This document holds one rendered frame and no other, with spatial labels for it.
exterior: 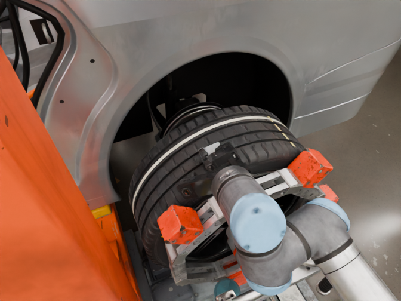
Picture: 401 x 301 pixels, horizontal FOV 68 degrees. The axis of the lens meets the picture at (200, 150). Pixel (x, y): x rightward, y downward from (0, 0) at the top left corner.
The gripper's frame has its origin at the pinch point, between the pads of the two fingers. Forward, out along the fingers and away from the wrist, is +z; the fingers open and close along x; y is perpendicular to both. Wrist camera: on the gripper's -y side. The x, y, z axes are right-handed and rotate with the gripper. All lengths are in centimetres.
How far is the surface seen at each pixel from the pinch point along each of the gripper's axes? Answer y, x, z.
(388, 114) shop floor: 166, -125, 143
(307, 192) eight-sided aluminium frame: 22.2, -26.6, -4.1
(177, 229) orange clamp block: -14.3, -8.4, -13.2
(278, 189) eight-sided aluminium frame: 13.4, -16.3, -9.1
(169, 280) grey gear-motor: -40, -61, 30
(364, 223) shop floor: 73, -133, 64
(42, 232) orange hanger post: -20, 22, -45
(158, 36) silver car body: 5.1, 31.0, 9.8
